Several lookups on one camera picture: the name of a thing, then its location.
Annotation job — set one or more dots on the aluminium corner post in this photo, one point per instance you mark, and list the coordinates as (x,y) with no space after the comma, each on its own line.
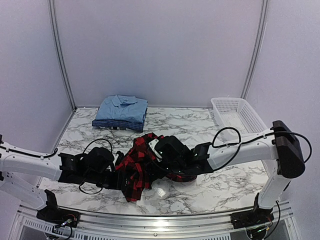
(261,28)
(59,52)

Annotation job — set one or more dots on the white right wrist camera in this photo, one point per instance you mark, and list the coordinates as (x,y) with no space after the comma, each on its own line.
(152,144)

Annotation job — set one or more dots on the light blue folded shirt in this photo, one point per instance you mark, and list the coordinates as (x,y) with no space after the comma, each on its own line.
(122,108)

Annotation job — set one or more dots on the blue checked folded shirt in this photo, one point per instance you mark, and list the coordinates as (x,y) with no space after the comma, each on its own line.
(121,124)

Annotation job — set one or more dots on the right aluminium corner post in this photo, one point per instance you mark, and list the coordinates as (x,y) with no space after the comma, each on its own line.
(261,28)

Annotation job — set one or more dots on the red black plaid shirt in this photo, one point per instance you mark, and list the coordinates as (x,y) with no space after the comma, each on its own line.
(140,171)

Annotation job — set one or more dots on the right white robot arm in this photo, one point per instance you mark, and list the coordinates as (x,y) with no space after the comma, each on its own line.
(278,144)

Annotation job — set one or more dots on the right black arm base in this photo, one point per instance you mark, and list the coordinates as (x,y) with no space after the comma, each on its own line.
(249,218)

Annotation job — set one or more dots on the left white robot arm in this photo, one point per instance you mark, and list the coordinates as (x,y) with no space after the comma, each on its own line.
(15,160)

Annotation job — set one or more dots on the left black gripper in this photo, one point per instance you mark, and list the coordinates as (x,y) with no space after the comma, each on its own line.
(118,183)

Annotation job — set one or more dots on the white plastic basket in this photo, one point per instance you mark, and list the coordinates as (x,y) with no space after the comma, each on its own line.
(237,113)

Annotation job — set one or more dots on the left aluminium corner post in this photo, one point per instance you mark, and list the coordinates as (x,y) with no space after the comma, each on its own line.
(59,52)

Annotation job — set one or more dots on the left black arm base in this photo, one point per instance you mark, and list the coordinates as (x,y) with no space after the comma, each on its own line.
(54,214)

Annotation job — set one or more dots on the aluminium front rail frame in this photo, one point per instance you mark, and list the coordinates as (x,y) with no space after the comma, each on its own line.
(111,226)

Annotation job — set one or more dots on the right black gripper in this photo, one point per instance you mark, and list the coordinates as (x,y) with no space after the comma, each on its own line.
(156,172)

